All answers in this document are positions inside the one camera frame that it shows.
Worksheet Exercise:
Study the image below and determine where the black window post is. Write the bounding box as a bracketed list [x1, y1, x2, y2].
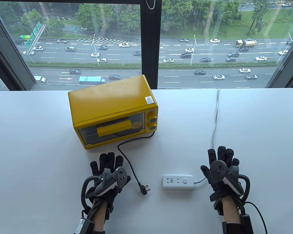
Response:
[139, 0, 162, 89]

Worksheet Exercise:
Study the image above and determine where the person's left hand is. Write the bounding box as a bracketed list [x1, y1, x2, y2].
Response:
[90, 152, 132, 208]

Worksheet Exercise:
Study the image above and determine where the white power strip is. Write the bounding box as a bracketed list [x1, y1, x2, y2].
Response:
[162, 174, 195, 191]

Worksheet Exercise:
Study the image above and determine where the white power strip cable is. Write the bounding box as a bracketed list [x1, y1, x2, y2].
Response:
[193, 88, 220, 185]

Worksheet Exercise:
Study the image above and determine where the yellow oven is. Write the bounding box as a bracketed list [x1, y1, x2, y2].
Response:
[68, 75, 159, 150]

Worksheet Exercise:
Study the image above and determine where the black oven power cord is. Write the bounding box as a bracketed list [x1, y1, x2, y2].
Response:
[117, 131, 156, 196]

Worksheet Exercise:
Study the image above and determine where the person's right hand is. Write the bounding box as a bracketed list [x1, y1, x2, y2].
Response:
[200, 146, 245, 203]

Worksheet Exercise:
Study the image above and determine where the person's left forearm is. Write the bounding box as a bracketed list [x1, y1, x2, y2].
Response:
[86, 197, 108, 231]

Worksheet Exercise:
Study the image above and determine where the thin black cable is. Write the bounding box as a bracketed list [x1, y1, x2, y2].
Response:
[245, 201, 268, 234]

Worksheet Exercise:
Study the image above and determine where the person's right forearm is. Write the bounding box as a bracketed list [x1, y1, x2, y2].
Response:
[220, 196, 243, 234]

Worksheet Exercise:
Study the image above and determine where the slanted black window frame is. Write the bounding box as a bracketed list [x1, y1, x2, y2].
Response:
[265, 30, 293, 88]
[0, 4, 36, 91]

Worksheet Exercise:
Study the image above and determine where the black grey hand controller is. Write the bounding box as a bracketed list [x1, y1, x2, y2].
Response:
[81, 166, 128, 210]
[209, 160, 251, 203]

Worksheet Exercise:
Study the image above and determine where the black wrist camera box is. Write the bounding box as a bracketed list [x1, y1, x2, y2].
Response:
[72, 217, 96, 234]
[239, 213, 255, 234]

